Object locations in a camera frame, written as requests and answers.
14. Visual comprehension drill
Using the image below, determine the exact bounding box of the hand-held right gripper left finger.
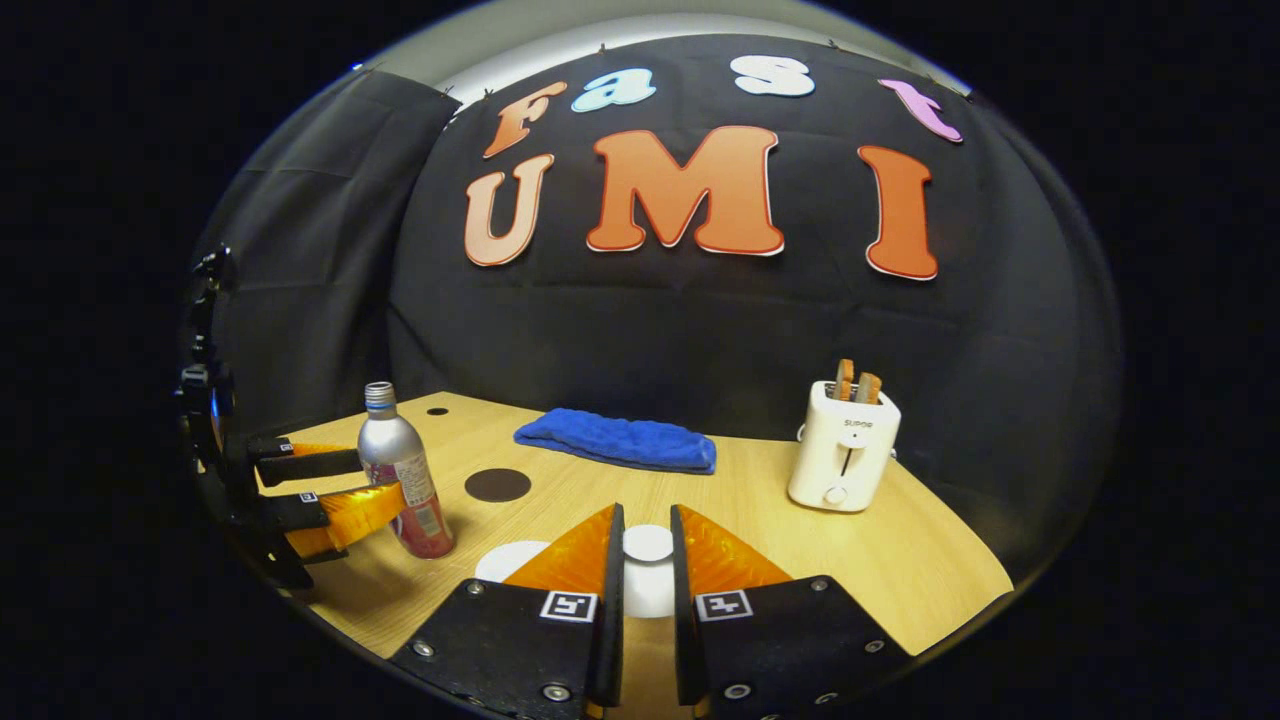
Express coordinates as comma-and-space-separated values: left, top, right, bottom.
388, 503, 626, 720

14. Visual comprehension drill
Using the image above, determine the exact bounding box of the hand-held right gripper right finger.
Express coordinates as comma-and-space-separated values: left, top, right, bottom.
670, 503, 916, 720

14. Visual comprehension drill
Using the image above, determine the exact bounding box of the silver water bottle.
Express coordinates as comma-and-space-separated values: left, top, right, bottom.
357, 381, 456, 559

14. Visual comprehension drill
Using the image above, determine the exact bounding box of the dark brown round coaster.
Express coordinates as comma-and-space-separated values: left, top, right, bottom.
464, 468, 533, 503

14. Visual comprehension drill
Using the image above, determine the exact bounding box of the blue folded towel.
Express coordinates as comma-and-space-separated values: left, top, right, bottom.
513, 407, 718, 475

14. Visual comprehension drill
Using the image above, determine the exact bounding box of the white toaster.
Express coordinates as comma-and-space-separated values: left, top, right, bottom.
787, 380, 902, 514

